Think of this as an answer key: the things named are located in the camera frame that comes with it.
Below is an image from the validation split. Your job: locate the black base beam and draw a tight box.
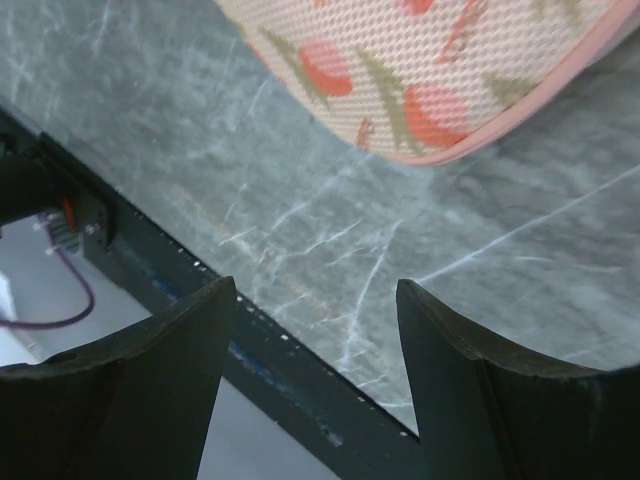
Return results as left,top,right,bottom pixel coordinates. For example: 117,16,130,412
1,111,424,479

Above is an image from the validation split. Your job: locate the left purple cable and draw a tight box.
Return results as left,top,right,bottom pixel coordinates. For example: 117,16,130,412
0,244,96,330

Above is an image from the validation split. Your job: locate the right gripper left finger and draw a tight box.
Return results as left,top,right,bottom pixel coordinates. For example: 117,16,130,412
1,277,236,479

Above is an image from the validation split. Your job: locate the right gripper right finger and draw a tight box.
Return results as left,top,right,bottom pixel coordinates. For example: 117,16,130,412
396,280,639,479

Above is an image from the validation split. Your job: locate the pink mesh laundry bag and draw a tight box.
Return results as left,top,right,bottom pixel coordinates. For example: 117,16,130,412
220,1,639,165

